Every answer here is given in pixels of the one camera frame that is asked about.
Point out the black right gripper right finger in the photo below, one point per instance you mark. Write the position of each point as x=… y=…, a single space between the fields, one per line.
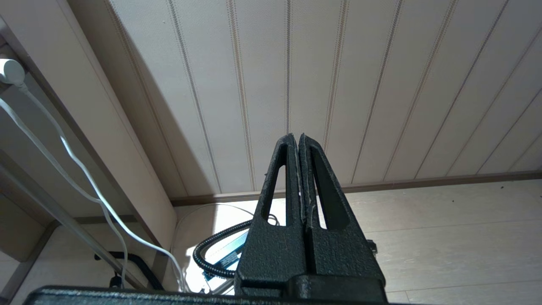
x=343 y=262

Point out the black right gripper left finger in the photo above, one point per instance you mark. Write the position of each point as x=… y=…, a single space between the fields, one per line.
x=271 y=254

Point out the blue labelled adapter box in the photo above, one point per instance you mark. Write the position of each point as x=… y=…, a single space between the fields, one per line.
x=228 y=256

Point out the black bent tube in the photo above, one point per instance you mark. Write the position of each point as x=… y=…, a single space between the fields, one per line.
x=139 y=264

